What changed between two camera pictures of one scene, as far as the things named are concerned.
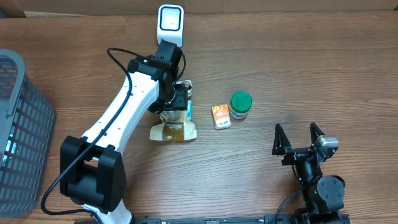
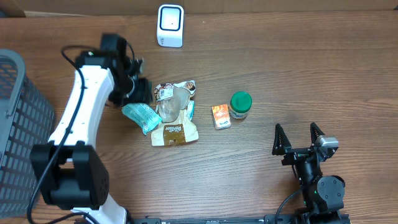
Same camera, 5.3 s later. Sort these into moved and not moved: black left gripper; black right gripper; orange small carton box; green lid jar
Moved: black left gripper
Not moved: orange small carton box; black right gripper; green lid jar
